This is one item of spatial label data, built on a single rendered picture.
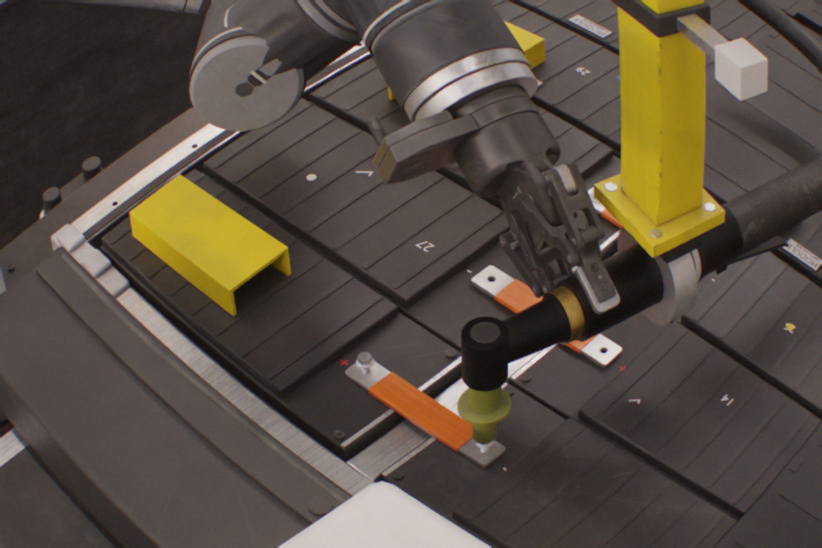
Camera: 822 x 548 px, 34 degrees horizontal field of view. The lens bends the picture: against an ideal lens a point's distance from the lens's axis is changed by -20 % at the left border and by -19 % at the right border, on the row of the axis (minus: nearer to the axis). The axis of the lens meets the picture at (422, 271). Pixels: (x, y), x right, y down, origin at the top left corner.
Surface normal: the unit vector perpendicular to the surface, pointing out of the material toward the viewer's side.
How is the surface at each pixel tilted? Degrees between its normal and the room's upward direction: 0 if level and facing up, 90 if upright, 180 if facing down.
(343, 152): 0
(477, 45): 30
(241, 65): 90
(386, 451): 0
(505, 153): 42
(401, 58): 68
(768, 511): 0
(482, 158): 61
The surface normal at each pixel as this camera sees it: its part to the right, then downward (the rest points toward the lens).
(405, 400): -0.04, -0.73
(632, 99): -0.87, 0.36
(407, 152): -0.13, -0.18
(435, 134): 0.22, -0.35
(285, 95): 0.14, 0.69
